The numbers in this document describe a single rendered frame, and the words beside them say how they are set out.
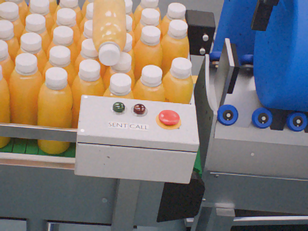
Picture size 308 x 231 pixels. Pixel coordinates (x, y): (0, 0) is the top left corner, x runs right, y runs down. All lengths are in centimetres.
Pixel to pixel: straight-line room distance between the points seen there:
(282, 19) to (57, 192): 57
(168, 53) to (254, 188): 38
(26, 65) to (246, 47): 77
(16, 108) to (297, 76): 54
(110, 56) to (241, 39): 67
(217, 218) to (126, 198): 45
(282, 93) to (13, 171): 55
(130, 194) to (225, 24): 78
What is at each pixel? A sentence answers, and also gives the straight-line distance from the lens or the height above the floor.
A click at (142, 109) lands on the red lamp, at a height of 111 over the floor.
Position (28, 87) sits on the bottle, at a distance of 116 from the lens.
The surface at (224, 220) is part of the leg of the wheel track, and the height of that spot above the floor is 61.
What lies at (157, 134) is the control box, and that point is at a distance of 99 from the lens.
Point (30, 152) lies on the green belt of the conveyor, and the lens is 122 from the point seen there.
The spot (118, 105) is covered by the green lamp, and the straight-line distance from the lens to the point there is 102.
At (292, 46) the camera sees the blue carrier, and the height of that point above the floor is 116.
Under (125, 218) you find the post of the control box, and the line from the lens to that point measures 118.
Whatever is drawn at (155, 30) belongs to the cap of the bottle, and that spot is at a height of 108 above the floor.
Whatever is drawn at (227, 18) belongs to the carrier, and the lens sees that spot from 175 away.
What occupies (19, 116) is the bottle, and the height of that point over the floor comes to 96.
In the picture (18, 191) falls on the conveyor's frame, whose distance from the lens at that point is 126.
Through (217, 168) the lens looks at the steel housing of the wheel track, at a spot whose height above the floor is 84.
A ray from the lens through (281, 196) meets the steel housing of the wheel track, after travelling 149.
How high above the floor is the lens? 177
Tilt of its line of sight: 41 degrees down
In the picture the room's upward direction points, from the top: 10 degrees clockwise
